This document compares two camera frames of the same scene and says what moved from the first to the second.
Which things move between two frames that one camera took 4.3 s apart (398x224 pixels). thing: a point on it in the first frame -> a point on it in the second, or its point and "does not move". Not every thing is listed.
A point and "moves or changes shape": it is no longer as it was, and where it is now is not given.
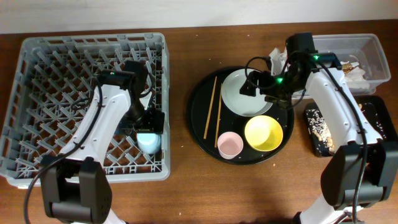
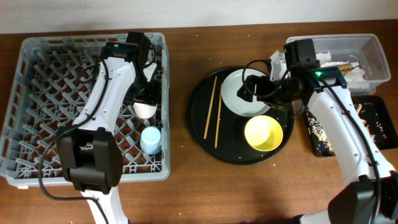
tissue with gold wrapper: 352,71 does not move
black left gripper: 150,126 -> 153,96
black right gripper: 253,83 does not move
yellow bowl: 263,133 does not move
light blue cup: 149,143 does not move
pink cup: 229,145 moves or changes shape
